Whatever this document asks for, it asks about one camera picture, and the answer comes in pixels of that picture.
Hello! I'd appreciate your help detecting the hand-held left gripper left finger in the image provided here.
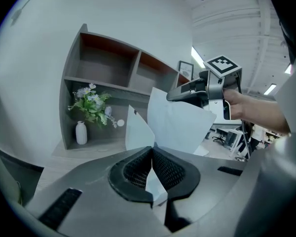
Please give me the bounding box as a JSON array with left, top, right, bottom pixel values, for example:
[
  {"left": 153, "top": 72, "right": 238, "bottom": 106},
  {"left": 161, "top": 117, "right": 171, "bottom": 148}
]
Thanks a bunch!
[{"left": 24, "top": 146, "right": 169, "bottom": 237}]

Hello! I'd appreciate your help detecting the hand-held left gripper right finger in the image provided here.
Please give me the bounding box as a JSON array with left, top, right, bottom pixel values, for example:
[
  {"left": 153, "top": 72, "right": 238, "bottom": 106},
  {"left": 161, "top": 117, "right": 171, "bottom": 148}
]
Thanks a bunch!
[{"left": 151, "top": 146, "right": 247, "bottom": 224}]

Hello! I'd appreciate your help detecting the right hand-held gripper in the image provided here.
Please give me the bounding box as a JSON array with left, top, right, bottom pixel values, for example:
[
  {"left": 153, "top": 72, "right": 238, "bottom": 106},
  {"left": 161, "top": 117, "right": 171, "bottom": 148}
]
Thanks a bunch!
[{"left": 166, "top": 55, "right": 243, "bottom": 120}]

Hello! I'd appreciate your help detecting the white A4 paper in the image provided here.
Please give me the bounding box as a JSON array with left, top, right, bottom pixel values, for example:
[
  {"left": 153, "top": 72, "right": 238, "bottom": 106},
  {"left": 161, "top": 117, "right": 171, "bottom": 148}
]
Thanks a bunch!
[{"left": 147, "top": 87, "right": 218, "bottom": 155}]

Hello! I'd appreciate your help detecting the person's right forearm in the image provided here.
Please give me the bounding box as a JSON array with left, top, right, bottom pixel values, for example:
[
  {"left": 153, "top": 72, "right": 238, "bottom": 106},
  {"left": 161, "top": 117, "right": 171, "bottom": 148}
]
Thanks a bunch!
[{"left": 245, "top": 95, "right": 291, "bottom": 136}]

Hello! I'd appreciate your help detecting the person's right hand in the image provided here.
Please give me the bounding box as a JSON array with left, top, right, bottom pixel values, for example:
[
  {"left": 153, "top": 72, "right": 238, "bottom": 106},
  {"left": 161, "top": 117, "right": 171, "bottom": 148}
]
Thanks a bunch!
[{"left": 223, "top": 89, "right": 248, "bottom": 120}]

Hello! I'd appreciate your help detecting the black framed leaf picture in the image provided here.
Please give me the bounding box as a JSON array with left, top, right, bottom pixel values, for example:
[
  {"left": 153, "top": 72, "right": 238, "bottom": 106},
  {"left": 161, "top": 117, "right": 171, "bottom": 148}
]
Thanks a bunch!
[{"left": 178, "top": 60, "right": 194, "bottom": 81}]

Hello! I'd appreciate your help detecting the loose white paper sheet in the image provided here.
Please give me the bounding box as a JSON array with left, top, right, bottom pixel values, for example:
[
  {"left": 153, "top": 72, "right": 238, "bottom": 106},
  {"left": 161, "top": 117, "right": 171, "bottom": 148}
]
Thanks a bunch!
[{"left": 192, "top": 146, "right": 210, "bottom": 157}]

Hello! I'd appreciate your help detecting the black office chair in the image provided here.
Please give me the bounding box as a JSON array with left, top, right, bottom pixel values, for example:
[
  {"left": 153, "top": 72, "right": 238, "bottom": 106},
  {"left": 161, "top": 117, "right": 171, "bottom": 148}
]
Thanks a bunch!
[{"left": 212, "top": 134, "right": 225, "bottom": 145}]

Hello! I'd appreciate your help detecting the white ribbed vase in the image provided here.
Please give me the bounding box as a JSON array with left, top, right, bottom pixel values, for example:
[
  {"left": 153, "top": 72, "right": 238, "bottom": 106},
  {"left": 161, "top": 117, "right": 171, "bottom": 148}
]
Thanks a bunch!
[{"left": 75, "top": 120, "right": 88, "bottom": 145}]

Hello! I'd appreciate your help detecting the grey wooden bookshelf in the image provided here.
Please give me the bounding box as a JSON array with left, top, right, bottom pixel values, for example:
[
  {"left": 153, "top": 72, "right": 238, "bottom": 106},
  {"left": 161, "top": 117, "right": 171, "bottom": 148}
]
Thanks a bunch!
[{"left": 59, "top": 23, "right": 192, "bottom": 151}]

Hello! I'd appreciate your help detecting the artificial flower bouquet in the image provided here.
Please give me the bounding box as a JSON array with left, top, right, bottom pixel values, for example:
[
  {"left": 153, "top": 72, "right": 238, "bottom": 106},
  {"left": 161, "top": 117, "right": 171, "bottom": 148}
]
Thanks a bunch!
[{"left": 68, "top": 82, "right": 118, "bottom": 129}]

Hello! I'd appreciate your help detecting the person's black shirt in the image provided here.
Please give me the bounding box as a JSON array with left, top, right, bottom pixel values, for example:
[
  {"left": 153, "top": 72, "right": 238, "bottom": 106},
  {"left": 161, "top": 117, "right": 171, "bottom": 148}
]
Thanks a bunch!
[{"left": 258, "top": 0, "right": 296, "bottom": 61}]

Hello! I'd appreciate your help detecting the wall cable conduit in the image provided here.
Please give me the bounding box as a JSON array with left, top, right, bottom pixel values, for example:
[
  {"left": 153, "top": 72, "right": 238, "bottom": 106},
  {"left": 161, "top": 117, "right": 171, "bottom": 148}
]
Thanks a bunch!
[{"left": 11, "top": 0, "right": 48, "bottom": 26}]

